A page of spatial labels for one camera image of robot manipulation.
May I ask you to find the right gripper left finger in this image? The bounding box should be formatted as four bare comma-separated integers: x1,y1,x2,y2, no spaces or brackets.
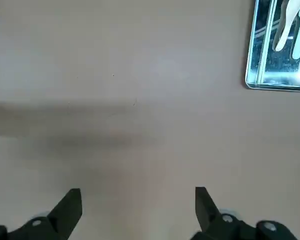
0,187,83,240

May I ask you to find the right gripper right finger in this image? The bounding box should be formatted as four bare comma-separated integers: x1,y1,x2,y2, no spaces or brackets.
189,186,300,240

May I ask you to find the shiny metal tray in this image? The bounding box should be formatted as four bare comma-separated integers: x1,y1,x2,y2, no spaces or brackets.
244,0,300,93

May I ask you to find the beige spoon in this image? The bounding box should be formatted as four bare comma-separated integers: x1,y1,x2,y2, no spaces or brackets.
274,0,300,53

